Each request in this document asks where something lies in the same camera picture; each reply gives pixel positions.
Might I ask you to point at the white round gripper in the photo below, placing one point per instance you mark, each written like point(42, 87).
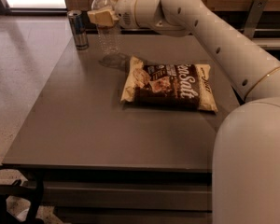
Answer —
point(125, 11)

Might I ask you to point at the brown sea salt chip bag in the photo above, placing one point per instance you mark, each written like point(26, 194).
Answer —
point(173, 85)

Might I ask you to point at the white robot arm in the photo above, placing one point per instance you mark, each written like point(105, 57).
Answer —
point(246, 156)

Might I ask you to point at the grey table drawer unit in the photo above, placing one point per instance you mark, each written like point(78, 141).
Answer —
point(126, 196)

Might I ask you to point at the clear plastic water bottle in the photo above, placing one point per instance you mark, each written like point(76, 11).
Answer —
point(108, 34)

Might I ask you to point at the black chair frame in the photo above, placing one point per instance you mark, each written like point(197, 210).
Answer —
point(33, 196)

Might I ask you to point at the right metal wall bracket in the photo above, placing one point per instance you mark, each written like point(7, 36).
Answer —
point(253, 17)

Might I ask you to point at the silver blue redbull can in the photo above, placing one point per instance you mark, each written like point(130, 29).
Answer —
point(78, 29)

